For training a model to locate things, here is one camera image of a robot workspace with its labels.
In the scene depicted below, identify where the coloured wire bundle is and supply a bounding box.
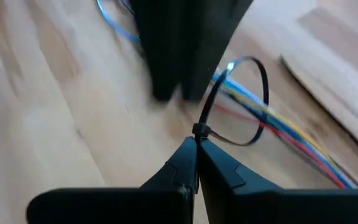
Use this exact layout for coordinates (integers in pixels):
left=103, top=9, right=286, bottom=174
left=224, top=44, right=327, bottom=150
left=96, top=0, right=358, bottom=190

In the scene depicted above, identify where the flat white plastic strip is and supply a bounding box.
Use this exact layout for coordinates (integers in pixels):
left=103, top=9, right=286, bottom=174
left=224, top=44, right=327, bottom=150
left=278, top=53, right=358, bottom=161

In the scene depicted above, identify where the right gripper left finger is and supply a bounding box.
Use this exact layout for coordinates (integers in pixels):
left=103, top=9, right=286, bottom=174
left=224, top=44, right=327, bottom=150
left=26, top=136, right=198, bottom=224

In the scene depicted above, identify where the black zip tie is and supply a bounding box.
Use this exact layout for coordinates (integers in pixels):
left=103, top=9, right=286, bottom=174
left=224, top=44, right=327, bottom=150
left=192, top=55, right=270, bottom=147

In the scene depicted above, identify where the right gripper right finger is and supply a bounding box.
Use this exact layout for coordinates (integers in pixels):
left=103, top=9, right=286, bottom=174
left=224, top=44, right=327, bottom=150
left=198, top=138, right=358, bottom=224

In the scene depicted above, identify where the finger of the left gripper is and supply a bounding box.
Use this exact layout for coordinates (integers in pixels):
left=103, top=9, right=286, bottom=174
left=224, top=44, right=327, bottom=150
left=129, top=0, right=186, bottom=102
left=181, top=0, right=254, bottom=102

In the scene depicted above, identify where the bundle of thin wires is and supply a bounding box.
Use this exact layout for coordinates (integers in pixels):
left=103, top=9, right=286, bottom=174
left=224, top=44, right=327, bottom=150
left=228, top=91, right=279, bottom=131

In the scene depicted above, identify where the yellow cable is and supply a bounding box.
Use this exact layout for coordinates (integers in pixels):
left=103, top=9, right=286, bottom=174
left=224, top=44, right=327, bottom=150
left=222, top=88, right=335, bottom=162

